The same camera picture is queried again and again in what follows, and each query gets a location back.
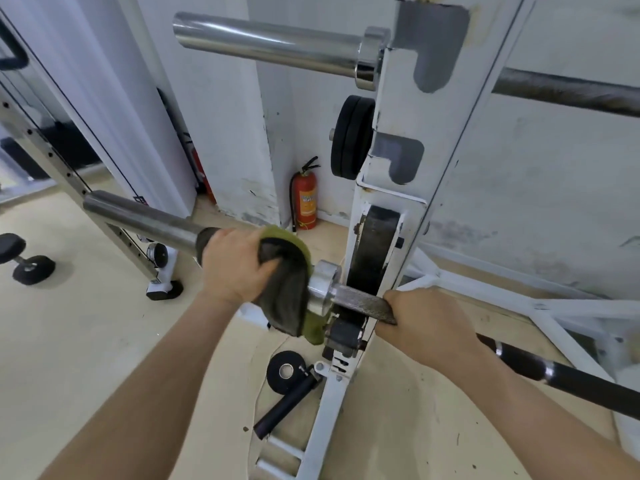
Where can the black rubber rack pad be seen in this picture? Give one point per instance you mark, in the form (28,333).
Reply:
(372,249)

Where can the steel barbell with dark shaft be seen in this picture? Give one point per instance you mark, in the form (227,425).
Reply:
(140,217)

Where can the person's right fingers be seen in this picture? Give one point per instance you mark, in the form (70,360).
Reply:
(392,332)

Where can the person's left thumb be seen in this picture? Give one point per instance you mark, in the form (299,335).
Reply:
(267,269)

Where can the black round weight plate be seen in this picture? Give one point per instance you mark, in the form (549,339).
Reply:
(366,124)
(345,137)

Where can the white metal squat rack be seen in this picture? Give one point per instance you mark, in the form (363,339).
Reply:
(400,109)

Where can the person's right hand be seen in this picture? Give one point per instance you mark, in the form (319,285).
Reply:
(430,324)

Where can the person's right forearm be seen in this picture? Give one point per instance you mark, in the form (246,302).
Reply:
(530,419)

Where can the red fire extinguisher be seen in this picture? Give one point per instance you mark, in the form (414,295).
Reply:
(201,174)
(305,197)

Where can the green grey cleaning cloth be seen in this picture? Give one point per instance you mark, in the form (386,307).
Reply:
(286,294)

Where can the chrome barbell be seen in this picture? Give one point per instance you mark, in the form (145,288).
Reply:
(270,42)

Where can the person's left hand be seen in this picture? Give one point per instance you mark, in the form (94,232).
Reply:
(227,267)

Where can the black rubber dumbbell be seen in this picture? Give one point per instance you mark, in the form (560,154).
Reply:
(30,267)

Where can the person's left forearm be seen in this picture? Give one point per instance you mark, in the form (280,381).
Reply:
(150,394)

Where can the small black weight plate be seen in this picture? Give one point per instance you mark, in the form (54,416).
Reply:
(285,372)

